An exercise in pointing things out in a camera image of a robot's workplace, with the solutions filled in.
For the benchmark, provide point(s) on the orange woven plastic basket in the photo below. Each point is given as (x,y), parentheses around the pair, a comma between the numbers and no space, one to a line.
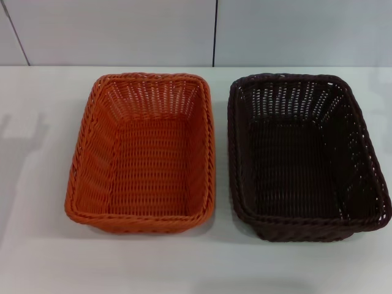
(153,159)

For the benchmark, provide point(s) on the dark brown woven basket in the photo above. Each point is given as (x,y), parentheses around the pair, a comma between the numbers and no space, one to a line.
(294,171)

